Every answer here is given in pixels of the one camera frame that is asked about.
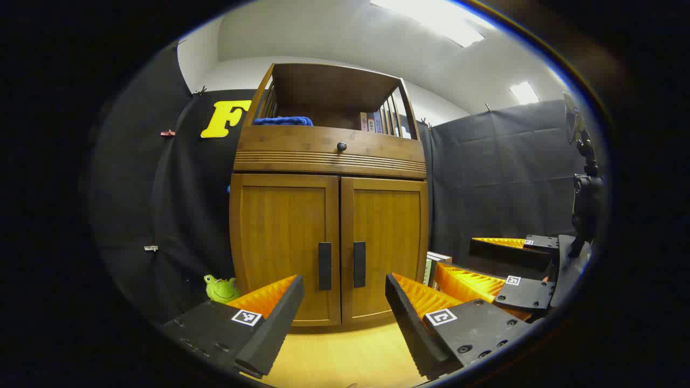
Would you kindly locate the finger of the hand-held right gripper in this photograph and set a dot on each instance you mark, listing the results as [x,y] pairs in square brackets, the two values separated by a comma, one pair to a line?
[506,256]
[525,293]

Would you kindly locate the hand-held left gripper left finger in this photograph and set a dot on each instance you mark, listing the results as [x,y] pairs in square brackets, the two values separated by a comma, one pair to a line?
[275,328]

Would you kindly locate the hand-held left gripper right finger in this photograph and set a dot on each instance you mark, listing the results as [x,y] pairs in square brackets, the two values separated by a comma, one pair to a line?
[409,328]

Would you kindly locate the wooden cabinet door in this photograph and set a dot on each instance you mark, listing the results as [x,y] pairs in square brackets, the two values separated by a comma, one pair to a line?
[388,231]
[280,231]

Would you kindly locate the wooden double-door shoe cabinet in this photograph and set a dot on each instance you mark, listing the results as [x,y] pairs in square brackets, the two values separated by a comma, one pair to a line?
[334,86]

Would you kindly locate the wooden cabinet drawer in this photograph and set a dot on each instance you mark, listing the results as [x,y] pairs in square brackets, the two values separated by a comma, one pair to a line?
[291,143]

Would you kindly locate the pale green book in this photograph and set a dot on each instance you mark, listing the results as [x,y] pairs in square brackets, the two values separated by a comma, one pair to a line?
[428,272]

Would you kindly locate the dark brown book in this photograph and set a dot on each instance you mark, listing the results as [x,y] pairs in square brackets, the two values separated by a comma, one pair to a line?
[435,269]

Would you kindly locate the green frog toy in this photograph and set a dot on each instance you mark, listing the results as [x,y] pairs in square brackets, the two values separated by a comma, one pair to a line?
[221,291]

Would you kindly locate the small ceiling light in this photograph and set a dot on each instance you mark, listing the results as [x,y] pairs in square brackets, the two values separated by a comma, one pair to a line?
[524,92]

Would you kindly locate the black backdrop clip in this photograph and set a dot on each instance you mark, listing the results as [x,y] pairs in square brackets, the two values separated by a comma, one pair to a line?
[201,91]
[423,122]

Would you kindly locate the black backdrop cloth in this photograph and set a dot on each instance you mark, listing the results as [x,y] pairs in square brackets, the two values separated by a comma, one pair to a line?
[178,205]

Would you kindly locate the pale blue book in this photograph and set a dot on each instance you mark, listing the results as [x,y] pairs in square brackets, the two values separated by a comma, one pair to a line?
[378,123]

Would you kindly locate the pinkish brown book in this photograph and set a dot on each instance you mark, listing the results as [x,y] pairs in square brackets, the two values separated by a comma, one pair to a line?
[364,122]

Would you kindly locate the blue cloth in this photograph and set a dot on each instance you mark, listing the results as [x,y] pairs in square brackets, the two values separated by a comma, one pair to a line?
[283,122]

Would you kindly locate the large ceiling light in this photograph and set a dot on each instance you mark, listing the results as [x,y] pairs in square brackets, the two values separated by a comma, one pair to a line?
[431,19]

